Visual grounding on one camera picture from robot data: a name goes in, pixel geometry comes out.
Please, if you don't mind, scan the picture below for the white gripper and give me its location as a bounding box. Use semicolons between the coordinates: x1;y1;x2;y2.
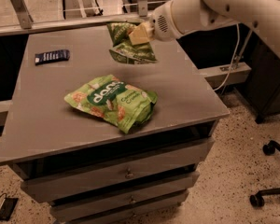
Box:
129;0;183;45

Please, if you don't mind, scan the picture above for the green jalapeno chip bag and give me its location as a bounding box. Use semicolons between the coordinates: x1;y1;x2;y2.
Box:
107;21;157;64

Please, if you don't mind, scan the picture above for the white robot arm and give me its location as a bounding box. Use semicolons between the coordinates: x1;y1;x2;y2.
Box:
129;0;280;59

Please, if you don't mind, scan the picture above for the green rice chip bag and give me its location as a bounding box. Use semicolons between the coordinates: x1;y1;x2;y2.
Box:
64;75;158;133

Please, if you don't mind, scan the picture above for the dark blue snack bar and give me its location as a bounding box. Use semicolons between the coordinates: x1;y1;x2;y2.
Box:
35;49;70;65

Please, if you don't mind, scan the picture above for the top grey drawer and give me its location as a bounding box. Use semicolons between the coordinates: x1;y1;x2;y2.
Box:
21;137;215;203

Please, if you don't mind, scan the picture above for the grey drawer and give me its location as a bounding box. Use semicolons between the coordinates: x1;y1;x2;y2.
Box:
50;170;199;222
21;137;215;203
68;189;189;224

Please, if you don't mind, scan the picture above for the grey drawer cabinet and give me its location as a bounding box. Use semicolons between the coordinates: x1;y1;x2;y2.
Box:
0;26;228;224

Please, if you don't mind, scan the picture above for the bottom grey drawer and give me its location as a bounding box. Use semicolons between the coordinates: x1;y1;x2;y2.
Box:
68;189;189;224

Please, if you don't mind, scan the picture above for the middle grey drawer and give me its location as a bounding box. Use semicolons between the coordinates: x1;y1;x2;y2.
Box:
50;170;199;222

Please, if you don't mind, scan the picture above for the black office chair base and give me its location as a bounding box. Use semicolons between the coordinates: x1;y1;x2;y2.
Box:
249;139;280;209

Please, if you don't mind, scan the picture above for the black device on floor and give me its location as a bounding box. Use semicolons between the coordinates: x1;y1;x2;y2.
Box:
0;198;18;221

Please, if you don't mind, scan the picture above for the white hanging cable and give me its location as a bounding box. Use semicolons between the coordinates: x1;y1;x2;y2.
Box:
213;21;242;92

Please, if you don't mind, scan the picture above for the grey metal frame rail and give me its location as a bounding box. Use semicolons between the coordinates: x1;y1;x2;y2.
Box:
0;0;185;38

